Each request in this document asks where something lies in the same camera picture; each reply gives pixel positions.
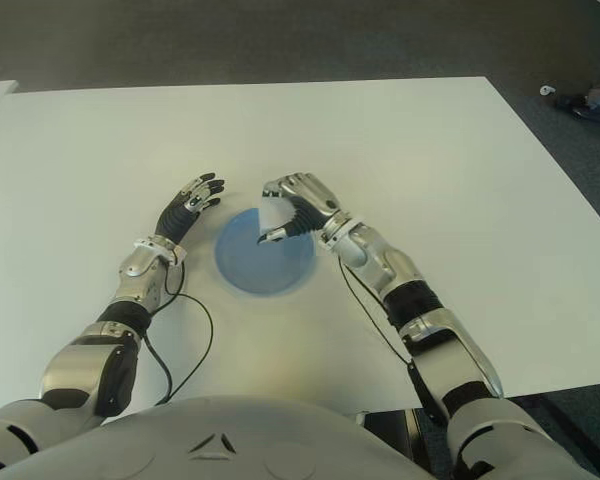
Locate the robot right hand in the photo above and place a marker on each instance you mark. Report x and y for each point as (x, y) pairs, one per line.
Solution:
(310, 205)

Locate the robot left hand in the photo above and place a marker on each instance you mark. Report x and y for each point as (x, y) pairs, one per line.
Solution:
(180, 215)

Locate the white charger block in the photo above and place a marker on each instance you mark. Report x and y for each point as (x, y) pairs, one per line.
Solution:
(274, 215)

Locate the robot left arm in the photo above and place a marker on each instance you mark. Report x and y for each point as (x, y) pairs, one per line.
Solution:
(130, 285)

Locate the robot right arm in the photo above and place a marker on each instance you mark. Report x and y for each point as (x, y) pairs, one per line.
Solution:
(420, 310)

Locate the blue round plate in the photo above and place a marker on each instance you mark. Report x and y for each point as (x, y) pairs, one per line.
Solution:
(260, 270)

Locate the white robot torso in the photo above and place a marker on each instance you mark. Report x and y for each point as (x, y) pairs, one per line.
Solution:
(220, 440)

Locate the black box under table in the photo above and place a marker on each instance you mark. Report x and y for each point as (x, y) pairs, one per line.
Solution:
(390, 427)

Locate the small white floor object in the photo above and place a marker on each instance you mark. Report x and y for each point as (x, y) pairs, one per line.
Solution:
(546, 90)

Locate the dark blue shoe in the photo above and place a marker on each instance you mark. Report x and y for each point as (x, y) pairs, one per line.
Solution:
(580, 106)

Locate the black table leg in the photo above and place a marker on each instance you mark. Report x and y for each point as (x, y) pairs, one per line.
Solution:
(570, 425)

